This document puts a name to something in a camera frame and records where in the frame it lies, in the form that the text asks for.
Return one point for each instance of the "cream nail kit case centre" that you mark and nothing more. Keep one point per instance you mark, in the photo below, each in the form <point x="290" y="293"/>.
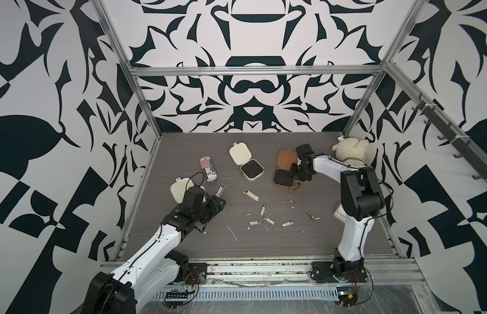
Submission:
<point x="250" y="168"/>

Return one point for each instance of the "crushed flag print can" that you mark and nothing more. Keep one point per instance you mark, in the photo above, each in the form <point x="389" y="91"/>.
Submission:
<point x="207" y="166"/>

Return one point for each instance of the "right circuit board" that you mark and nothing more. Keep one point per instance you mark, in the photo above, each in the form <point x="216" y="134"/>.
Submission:
<point x="347" y="297"/>

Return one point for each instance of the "brown nail clipper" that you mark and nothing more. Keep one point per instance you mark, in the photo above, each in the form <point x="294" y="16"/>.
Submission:
<point x="294" y="187"/>

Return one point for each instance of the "brown nail kit case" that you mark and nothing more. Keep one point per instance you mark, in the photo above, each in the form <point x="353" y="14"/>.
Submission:
<point x="282" y="174"/>

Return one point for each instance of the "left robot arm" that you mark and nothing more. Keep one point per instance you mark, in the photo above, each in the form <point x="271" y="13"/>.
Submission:
<point x="128" y="288"/>

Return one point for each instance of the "brown nail tool right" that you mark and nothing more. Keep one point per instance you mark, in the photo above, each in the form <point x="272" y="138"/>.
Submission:
<point x="314" y="218"/>

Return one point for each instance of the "white teddy bear plush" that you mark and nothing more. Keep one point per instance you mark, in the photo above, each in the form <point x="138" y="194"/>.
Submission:
<point x="351" y="151"/>

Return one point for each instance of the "small cream clipper middle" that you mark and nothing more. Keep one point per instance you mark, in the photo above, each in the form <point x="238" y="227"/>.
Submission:
<point x="270" y="221"/>

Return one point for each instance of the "white box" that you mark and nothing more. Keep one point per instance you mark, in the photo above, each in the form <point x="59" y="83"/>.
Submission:
<point x="340" y="214"/>

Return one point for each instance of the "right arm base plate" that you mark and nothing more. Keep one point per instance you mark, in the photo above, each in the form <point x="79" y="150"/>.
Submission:
<point x="338" y="271"/>

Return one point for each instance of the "cream nail kit case left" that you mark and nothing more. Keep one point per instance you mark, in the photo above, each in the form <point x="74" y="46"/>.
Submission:
<point x="179" y="187"/>

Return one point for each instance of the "wall hook rail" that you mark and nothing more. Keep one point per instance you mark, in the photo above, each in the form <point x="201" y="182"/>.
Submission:
<point x="452" y="134"/>

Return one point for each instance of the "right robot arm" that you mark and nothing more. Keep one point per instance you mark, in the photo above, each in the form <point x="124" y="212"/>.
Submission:
<point x="361" y="198"/>

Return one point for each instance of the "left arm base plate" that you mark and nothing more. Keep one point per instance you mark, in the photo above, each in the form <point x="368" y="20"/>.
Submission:
<point x="191" y="273"/>

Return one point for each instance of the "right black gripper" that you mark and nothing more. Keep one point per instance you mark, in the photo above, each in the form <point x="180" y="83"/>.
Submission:
<point x="293" y="173"/>

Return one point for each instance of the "small cream clipper right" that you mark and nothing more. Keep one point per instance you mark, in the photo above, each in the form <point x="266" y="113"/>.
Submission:
<point x="287" y="224"/>

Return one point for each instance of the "small cream clipper upright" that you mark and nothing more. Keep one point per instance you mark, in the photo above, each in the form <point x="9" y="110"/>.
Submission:
<point x="263" y="210"/>

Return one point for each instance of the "cream nail kit case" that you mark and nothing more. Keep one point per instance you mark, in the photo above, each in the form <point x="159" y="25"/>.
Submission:
<point x="250" y="168"/>
<point x="179" y="187"/>

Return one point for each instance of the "silver cream nail clipper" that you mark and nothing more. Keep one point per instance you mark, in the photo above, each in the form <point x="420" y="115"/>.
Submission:
<point x="251" y="194"/>

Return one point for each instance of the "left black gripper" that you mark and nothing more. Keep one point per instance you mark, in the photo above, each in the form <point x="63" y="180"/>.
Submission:
<point x="213" y="201"/>

